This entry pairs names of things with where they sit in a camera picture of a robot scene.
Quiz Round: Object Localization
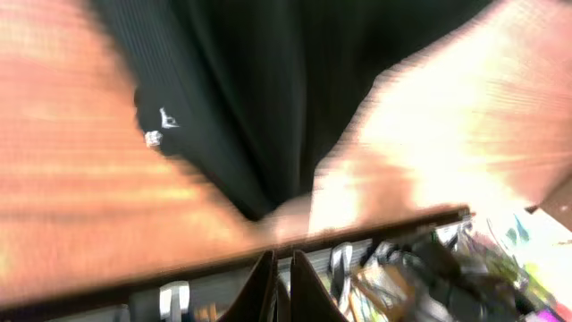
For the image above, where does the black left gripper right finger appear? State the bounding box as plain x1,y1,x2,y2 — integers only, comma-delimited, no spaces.
290,250,347,322

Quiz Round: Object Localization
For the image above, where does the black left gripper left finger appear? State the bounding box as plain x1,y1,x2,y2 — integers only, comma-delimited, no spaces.
217,251,278,322

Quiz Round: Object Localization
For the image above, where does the black garment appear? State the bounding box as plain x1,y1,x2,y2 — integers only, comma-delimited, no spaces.
92,0,486,221

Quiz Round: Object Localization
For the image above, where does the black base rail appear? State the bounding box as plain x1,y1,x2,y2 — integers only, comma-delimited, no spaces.
44,236,448,322

